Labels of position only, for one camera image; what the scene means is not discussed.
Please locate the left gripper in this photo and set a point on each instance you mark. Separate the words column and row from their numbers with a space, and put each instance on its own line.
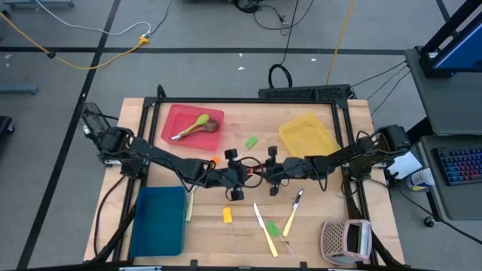
column 229, row 177

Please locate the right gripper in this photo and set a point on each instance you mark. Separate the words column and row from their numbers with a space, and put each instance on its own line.
column 282, row 169

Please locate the red silicone spoon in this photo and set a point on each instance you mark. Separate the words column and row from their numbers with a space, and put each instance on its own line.
column 256, row 173

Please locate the yellow plastic bin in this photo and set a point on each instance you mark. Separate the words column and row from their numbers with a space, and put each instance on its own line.
column 305, row 133

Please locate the brown wooden spoon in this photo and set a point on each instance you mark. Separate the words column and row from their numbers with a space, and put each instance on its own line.
column 212, row 126

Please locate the green silicone spoon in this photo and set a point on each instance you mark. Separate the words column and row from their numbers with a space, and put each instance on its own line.
column 203, row 119

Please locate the red plastic bin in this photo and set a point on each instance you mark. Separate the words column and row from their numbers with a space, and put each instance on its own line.
column 173, row 116

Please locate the blue plastic bin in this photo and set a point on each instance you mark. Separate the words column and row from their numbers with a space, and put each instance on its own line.
column 158, row 222

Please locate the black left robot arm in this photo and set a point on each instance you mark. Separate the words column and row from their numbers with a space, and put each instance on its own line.
column 158, row 154

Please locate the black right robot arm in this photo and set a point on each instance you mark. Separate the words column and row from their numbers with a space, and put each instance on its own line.
column 354, row 154

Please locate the black power strip box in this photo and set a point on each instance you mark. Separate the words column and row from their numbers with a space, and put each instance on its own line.
column 301, row 92

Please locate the pink box grater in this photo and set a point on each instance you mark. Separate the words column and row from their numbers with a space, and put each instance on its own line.
column 333, row 239

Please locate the white paper sheet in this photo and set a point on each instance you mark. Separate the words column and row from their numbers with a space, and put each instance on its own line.
column 408, row 165

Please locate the white can blue label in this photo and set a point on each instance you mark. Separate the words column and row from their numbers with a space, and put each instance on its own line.
column 421, row 180

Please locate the black mesh power supply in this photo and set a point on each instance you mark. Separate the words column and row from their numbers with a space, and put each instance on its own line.
column 92, row 116

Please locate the black caster wheel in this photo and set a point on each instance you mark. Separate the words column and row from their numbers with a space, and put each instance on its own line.
column 429, row 221

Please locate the grey desk top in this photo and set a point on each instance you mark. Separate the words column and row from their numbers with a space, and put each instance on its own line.
column 444, row 105

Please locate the backlit black keyboard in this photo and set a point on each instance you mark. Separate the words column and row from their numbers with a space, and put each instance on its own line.
column 461, row 165

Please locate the grey keyboard tray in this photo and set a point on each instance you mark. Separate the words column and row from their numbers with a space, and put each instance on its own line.
column 459, row 203

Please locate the black monitor blue screen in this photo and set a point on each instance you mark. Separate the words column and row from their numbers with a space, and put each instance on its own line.
column 463, row 52

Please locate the grey metal floor bar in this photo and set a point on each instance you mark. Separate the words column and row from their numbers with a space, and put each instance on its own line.
column 19, row 89
column 37, row 3

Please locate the black metal table frame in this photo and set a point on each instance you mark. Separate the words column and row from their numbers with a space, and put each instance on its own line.
column 244, row 100

